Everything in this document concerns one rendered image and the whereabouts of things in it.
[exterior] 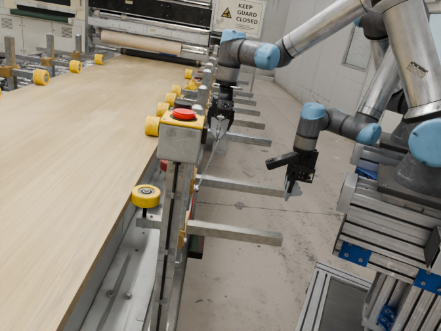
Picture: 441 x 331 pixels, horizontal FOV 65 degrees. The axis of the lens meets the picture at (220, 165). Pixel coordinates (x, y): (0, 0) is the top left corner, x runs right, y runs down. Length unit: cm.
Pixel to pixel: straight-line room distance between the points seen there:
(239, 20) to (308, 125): 253
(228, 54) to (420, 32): 52
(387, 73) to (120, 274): 103
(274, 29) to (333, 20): 912
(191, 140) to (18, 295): 40
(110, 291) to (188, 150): 62
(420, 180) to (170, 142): 73
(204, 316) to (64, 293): 128
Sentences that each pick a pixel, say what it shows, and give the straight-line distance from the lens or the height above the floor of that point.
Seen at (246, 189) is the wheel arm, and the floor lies 84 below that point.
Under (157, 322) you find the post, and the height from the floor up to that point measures 77.
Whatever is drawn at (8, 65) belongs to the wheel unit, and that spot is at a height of 97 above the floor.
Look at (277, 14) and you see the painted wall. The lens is 1023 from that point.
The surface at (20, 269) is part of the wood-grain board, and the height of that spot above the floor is 90.
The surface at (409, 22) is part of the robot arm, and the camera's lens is 94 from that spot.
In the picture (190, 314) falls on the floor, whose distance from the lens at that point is 191.
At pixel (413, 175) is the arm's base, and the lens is 108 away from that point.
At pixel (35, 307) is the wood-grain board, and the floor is 90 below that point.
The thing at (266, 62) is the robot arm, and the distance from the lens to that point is 106.
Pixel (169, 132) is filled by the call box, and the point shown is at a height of 120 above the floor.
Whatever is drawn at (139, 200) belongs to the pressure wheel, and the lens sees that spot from 98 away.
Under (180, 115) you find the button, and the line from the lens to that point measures 58.
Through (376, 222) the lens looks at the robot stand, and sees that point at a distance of 113.
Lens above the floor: 138
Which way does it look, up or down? 23 degrees down
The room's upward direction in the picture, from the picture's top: 10 degrees clockwise
